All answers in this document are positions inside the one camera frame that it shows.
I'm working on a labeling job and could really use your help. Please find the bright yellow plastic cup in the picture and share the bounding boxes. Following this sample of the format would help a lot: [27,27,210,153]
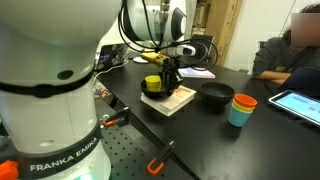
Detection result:
[144,75,163,93]

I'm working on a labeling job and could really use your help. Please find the red white printed bag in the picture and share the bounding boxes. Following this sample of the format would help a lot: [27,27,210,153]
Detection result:
[92,79,114,103]

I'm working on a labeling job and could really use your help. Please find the laptop with stickers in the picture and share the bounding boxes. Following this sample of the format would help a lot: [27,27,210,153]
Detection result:
[95,42,130,72]

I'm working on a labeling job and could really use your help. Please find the white and orange book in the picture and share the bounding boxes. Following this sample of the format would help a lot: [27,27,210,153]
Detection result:
[140,84,198,117]

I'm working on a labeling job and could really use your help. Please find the black office chair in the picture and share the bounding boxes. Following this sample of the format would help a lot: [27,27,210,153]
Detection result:
[191,33,216,63]

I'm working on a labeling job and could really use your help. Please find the orange plastic piece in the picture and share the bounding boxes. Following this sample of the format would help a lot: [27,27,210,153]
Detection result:
[0,159,20,180]

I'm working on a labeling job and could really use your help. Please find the red-handled pliers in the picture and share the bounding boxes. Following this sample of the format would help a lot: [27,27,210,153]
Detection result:
[99,106,131,129]

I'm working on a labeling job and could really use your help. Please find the blue and white booklet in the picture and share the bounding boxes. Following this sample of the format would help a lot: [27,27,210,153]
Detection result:
[178,67,216,80]

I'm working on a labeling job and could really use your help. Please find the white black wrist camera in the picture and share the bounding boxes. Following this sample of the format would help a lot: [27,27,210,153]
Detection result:
[175,44,197,57]

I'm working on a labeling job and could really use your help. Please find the white plate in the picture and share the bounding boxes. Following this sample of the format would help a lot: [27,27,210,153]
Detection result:
[132,56,150,65]

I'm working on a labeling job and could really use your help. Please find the white framed tablet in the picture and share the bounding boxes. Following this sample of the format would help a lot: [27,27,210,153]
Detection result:
[268,89,320,128]

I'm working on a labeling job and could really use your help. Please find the seated person grey sweater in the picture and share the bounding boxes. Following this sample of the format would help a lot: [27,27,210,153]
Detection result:
[251,3,320,88]

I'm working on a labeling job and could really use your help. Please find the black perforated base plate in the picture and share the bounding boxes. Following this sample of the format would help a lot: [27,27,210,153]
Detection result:
[94,98,195,180]

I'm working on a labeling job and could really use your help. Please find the dark open laptop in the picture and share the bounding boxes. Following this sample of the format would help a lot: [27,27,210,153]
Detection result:
[276,66,320,98]

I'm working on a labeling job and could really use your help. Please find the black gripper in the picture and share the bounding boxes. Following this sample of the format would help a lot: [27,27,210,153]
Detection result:
[159,57,184,96]

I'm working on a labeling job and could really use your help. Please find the orange and black clamp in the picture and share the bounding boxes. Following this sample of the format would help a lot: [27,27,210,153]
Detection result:
[146,139,176,177]

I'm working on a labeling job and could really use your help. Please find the yellow wrist mount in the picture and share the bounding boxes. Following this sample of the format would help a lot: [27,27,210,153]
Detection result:
[140,51,171,67]

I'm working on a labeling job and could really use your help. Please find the tall cardboard box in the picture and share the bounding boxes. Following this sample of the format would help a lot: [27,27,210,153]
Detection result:
[204,0,244,67]

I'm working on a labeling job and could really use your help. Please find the orange plastic cup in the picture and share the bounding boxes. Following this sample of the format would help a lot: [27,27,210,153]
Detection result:
[233,93,258,110]

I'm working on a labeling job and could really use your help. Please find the white laptop cable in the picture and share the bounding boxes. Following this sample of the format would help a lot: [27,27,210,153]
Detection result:
[91,60,130,86]

